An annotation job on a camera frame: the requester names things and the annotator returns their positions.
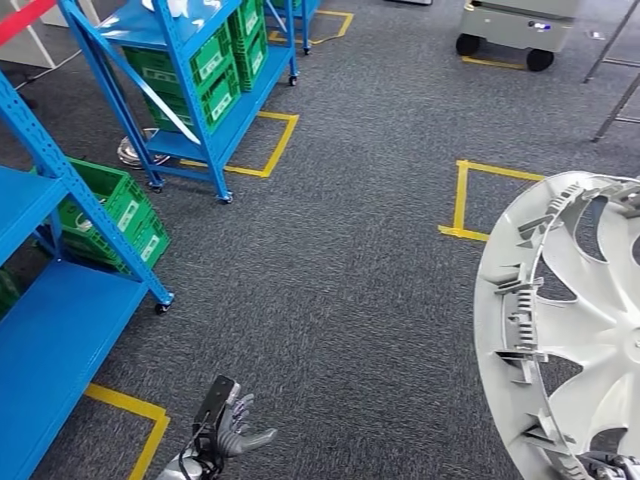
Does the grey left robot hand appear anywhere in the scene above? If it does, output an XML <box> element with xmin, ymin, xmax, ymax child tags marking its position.
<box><xmin>217</xmin><ymin>390</ymin><xmax>278</xmax><ymax>458</ymax></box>

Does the silver plastic wheel hubcap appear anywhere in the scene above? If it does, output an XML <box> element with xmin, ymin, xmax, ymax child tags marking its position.
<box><xmin>473</xmin><ymin>170</ymin><xmax>640</xmax><ymax>480</ymax></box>

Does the yellow floor tape strip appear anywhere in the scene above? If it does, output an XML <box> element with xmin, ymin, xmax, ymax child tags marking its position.
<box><xmin>460</xmin><ymin>56</ymin><xmax>526</xmax><ymax>71</ymax></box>

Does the white desk side panel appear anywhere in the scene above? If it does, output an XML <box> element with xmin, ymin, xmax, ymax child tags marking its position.
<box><xmin>0</xmin><ymin>0</ymin><xmax>101</xmax><ymax>71</ymax></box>

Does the chrome stanchion with round base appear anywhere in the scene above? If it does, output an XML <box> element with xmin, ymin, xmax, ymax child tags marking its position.
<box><xmin>117</xmin><ymin>127</ymin><xmax>171</xmax><ymax>168</ymax></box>

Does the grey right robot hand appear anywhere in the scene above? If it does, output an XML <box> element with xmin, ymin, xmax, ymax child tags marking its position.
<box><xmin>574</xmin><ymin>450</ymin><xmax>640</xmax><ymax>480</ymax></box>

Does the blue metal shelf rack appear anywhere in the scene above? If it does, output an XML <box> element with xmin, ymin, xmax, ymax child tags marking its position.
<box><xmin>57</xmin><ymin>0</ymin><xmax>300</xmax><ymax>204</ymax></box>
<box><xmin>263</xmin><ymin>0</ymin><xmax>321</xmax><ymax>56</ymax></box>
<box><xmin>0</xmin><ymin>69</ymin><xmax>175</xmax><ymax>480</ymax></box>

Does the green plastic crate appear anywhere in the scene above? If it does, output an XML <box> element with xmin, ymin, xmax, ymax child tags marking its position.
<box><xmin>235</xmin><ymin>26</ymin><xmax>269</xmax><ymax>93</ymax></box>
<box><xmin>123</xmin><ymin>23</ymin><xmax>236</xmax><ymax>91</ymax></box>
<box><xmin>0</xmin><ymin>268</ymin><xmax>21</xmax><ymax>319</ymax></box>
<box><xmin>142</xmin><ymin>62</ymin><xmax>242</xmax><ymax>134</ymax></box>
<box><xmin>227</xmin><ymin>0</ymin><xmax>266</xmax><ymax>48</ymax></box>
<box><xmin>29</xmin><ymin>157</ymin><xmax>171</xmax><ymax>274</ymax></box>

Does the yellow floor tape outline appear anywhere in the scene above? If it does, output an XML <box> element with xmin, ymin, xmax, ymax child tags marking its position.
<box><xmin>180</xmin><ymin>111</ymin><xmax>300</xmax><ymax>180</ymax></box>
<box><xmin>267</xmin><ymin>9</ymin><xmax>355</xmax><ymax>46</ymax></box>
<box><xmin>438</xmin><ymin>159</ymin><xmax>546</xmax><ymax>243</ymax></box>

